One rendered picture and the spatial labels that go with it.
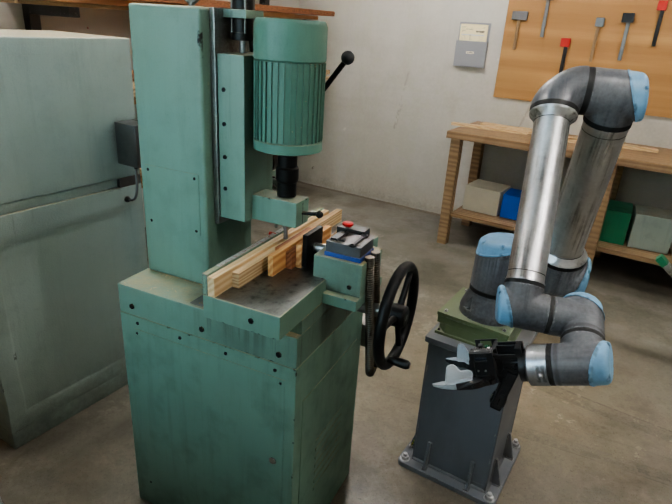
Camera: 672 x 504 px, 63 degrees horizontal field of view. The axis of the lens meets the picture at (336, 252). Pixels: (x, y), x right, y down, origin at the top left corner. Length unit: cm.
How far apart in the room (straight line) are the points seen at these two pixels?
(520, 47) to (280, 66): 334
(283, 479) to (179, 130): 97
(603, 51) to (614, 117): 290
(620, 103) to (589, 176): 21
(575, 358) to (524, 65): 346
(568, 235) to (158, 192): 116
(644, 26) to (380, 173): 228
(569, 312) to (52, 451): 184
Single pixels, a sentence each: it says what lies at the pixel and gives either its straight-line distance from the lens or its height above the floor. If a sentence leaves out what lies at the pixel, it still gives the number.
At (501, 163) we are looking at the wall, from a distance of 464.
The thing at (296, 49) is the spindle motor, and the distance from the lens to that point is 132.
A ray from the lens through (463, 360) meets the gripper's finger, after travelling 139.
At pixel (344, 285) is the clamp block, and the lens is 138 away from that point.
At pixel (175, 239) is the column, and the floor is 92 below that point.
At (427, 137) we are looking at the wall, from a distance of 482.
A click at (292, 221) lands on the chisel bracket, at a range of 144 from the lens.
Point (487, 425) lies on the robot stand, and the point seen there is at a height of 29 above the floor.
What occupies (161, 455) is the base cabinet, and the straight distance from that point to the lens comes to 189.
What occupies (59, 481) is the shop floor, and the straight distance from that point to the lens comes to 225.
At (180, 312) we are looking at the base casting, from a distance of 152.
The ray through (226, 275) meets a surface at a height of 94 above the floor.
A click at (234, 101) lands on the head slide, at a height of 131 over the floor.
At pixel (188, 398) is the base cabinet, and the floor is 50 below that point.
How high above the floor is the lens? 150
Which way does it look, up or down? 23 degrees down
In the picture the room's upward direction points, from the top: 4 degrees clockwise
